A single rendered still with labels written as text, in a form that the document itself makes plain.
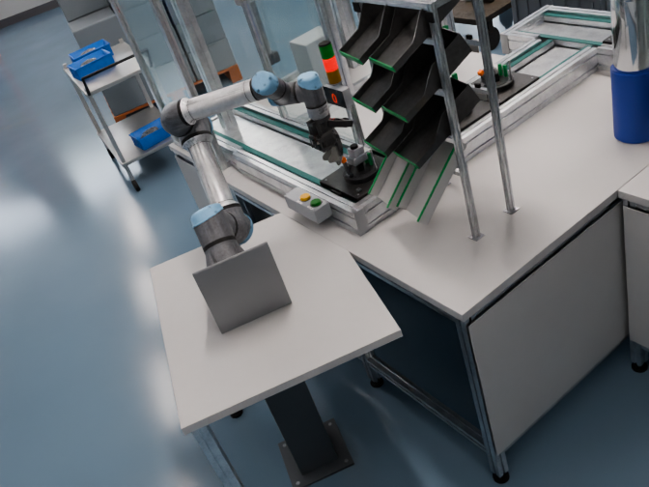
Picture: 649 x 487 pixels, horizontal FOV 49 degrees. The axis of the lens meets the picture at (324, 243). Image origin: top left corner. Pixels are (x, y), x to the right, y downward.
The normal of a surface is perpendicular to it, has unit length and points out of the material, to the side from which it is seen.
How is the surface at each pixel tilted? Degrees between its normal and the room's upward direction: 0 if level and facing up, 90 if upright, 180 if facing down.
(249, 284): 90
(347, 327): 0
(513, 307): 90
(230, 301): 90
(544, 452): 0
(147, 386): 0
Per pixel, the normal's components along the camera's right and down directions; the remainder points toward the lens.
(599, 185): -0.28, -0.78
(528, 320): 0.58, 0.33
